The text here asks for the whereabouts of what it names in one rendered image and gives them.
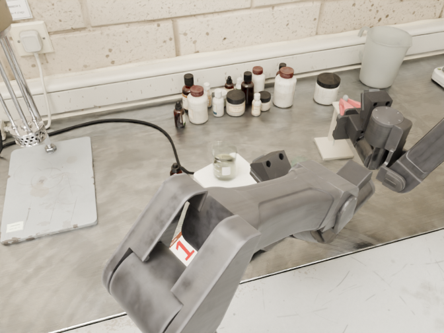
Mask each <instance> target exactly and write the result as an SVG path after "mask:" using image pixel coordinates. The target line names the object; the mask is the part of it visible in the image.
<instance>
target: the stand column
mask: <svg viewBox="0 0 444 333"><path fill-rule="evenodd" d="M3 41H4V43H5V46H6V48H7V51H8V53H9V55H10V57H11V60H12V63H13V65H14V67H15V69H16V72H17V75H18V77H19V79H20V82H21V84H22V87H23V89H24V91H25V93H26V96H27V98H28V101H29V103H30V105H31V108H32V110H33V113H34V115H35V116H37V117H39V118H41V115H40V113H39V111H38V108H37V105H36V103H35V101H34V98H33V96H32V93H31V91H30V88H29V86H28V83H27V82H26V79H25V76H24V73H23V72H22V69H21V66H20V64H19V61H18V59H17V56H16V54H15V51H14V49H13V46H12V44H11V41H10V40H9V37H8V35H6V37H4V38H3ZM41 119H42V118H41ZM44 129H45V130H46V127H45V126H44ZM46 132H47V130H46ZM44 142H45V144H46V146H45V147H44V149H45V150H46V153H53V152H55V151H56V150H57V147H56V146H55V145H54V144H53V143H52V142H51V140H50V137H49V135H48V133H47V137H46V139H45V140H44Z"/></svg>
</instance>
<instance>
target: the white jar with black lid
mask: <svg viewBox="0 0 444 333"><path fill-rule="evenodd" d="M340 81H341V78H340V77H339V76H338V75H337V74H334V73H329V72H325V73H320V74H319V75H318V77H317V80H316V84H315V90H314V96H313V98H314V100H315V101H316V102H317V103H319V104H323V105H330V104H332V102H335V101H336V99H337V96H338V90H339V87H340Z"/></svg>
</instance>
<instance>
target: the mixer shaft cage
mask: <svg viewBox="0 0 444 333"><path fill-rule="evenodd" d="M0 45H1V47H2V49H3V51H4V54H5V56H6V58H7V61H8V63H9V65H10V68H11V70H12V72H13V75H14V77H15V79H16V82H17V84H18V87H19V89H20V91H21V93H22V96H23V98H24V101H25V103H26V105H27V107H28V110H29V112H30V115H31V116H27V117H25V115H24V113H23V111H22V108H21V106H20V104H19V101H18V99H17V97H16V94H15V92H14V90H13V88H12V86H11V83H10V81H9V78H8V76H7V74H6V72H5V70H4V68H3V65H2V63H1V60H0V74H1V76H2V78H3V80H4V82H5V85H6V87H7V90H8V92H9V94H10V96H11V98H12V100H13V102H14V105H15V107H16V109H17V112H18V114H19V116H20V119H18V120H16V121H15V122H14V120H13V118H12V116H11V114H10V112H9V109H8V108H7V105H6V104H5V101H4V99H3V97H2V95H1V93H0V101H1V104H2V106H3V108H4V110H5V112H6V114H7V116H8V118H9V121H10V123H11V126H10V128H9V131H10V133H11V135H12V136H13V137H14V138H15V141H16V144H17V145H18V146H20V147H33V146H36V145H39V144H40V143H41V142H43V141H44V140H45V139H46V137H47V132H46V130H45V129H44V122H43V120H42V119H41V118H39V117H37V116H35V115H34V113H33V110H32V108H31V105H30V103H29V101H28V98H27V96H26V93H25V91H24V89H23V87H22V84H21V82H20V79H19V76H18V75H17V72H16V69H15V67H14V65H13V63H12V60H11V57H10V55H9V53H8V51H7V48H6V46H5V43H4V41H3V39H1V40H0ZM34 142H35V143H34ZM29 143H31V144H29Z"/></svg>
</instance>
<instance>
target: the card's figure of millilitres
mask: <svg viewBox="0 0 444 333"><path fill-rule="evenodd" d="M171 248H172V249H173V251H175V253H177V255H178V256H179V257H180V258H181V259H182V261H183V262H184V263H185V264H186V263H187V261H189V259H191V257H192V256H193V255H194V254H195V253H196V250H195V249H193V248H192V247H191V246H190V245H189V244H188V243H187V242H186V241H185V240H184V238H183V236H181V237H180V238H179V239H178V240H177V241H176V242H175V243H174V244H173V245H172V247H171Z"/></svg>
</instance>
